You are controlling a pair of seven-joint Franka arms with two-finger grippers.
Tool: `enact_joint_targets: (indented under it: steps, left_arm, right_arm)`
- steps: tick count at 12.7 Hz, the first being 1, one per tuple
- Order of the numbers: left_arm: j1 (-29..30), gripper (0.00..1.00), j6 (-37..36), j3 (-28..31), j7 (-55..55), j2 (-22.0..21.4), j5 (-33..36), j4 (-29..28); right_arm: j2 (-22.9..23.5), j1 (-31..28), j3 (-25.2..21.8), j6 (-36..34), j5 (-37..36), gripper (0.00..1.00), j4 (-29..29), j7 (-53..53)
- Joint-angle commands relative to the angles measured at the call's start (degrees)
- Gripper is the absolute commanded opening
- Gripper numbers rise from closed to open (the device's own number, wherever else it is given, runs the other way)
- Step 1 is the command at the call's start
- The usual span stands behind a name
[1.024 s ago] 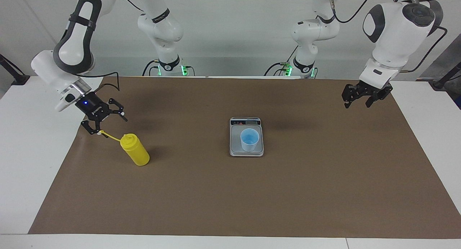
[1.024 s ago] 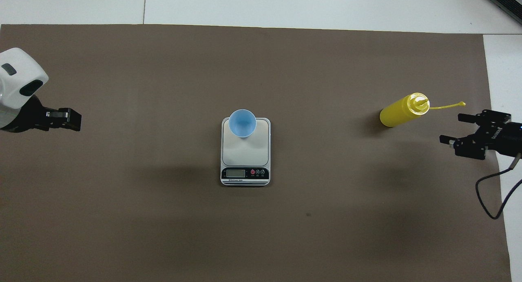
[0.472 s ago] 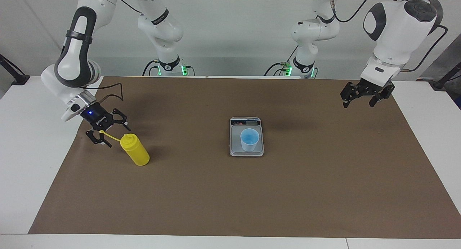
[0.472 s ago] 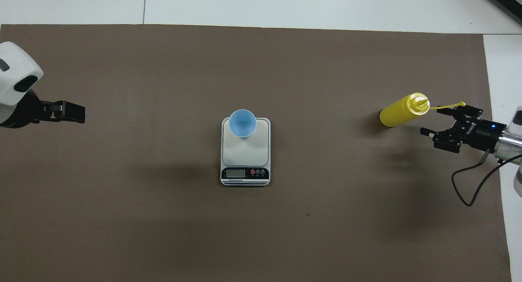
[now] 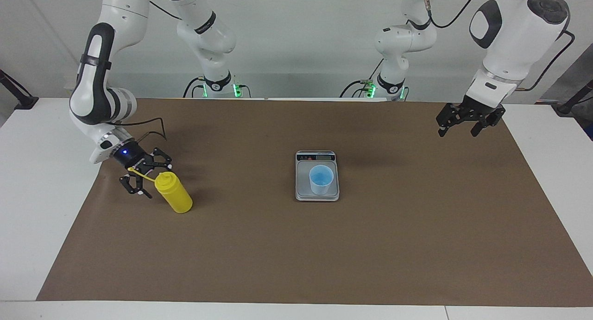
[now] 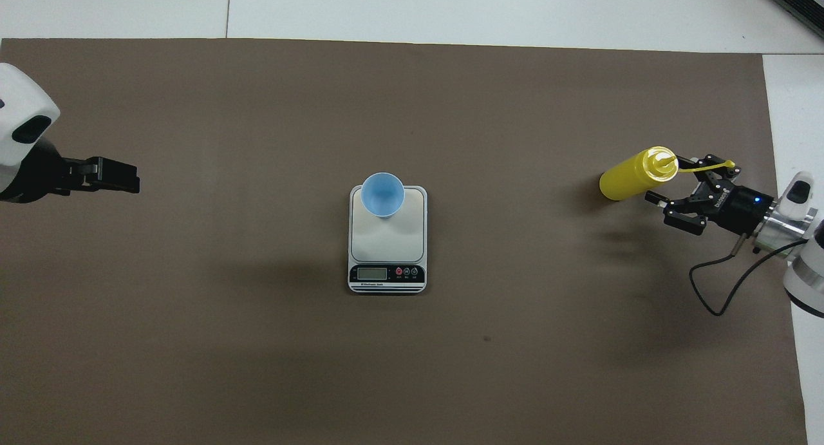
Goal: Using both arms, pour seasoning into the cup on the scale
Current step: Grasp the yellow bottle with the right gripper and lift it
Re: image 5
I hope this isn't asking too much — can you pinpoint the black right base cable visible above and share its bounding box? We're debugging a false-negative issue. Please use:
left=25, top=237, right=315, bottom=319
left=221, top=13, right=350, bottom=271
left=183, top=76, right=207, bottom=99

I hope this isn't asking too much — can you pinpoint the light blue plastic cup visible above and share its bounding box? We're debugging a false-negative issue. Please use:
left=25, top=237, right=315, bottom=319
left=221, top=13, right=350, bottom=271
left=309, top=164, right=334, bottom=196

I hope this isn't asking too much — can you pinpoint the black left base cable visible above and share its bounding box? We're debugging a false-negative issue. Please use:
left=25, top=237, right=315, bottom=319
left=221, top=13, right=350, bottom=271
left=339, top=58, right=386, bottom=99

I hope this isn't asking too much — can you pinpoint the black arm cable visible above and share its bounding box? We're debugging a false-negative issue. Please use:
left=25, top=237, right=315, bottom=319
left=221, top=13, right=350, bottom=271
left=111, top=117, right=168, bottom=143
left=402, top=0, right=576, bottom=92

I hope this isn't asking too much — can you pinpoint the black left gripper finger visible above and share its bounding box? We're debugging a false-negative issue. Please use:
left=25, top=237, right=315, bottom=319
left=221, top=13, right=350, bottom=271
left=470, top=107, right=506, bottom=138
left=435, top=104, right=467, bottom=138

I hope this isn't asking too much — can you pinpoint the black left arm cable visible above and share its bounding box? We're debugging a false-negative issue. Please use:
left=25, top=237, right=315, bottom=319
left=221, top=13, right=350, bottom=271
left=402, top=0, right=576, bottom=92

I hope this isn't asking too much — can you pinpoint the yellow squeeze bottle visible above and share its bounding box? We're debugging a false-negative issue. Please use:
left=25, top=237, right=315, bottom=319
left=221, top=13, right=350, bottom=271
left=128, top=167, right=194, bottom=214

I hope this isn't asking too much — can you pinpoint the black base cable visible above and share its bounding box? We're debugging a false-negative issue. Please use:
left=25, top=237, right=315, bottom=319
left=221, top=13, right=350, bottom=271
left=183, top=76, right=207, bottom=99
left=339, top=58, right=386, bottom=99

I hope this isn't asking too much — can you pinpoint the black clamp stand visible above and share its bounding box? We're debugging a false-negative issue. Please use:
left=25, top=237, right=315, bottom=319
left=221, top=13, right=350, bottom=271
left=0, top=69, right=39, bottom=110
left=555, top=78, right=593, bottom=116

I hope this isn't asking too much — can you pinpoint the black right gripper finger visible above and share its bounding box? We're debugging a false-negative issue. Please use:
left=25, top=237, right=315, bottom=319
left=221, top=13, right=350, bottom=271
left=119, top=170, right=153, bottom=200
left=146, top=147, right=174, bottom=171

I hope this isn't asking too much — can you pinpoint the brown table mat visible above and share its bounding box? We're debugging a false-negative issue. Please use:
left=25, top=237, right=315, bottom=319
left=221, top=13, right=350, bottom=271
left=36, top=98, right=593, bottom=308

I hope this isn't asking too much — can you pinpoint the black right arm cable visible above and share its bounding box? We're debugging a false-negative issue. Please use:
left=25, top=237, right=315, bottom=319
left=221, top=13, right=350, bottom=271
left=111, top=117, right=168, bottom=143

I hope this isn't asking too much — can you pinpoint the silver digital kitchen scale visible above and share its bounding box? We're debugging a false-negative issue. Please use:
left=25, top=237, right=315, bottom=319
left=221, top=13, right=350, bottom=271
left=295, top=150, right=341, bottom=202

